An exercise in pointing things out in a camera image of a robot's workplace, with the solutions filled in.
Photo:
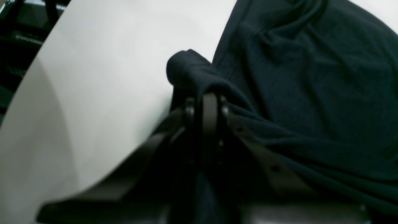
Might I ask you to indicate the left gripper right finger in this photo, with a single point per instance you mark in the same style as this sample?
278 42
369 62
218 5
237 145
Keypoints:
254 185

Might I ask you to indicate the black t-shirt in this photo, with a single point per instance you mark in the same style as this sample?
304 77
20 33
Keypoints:
316 82

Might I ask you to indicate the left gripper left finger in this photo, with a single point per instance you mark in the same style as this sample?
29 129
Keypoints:
154 185

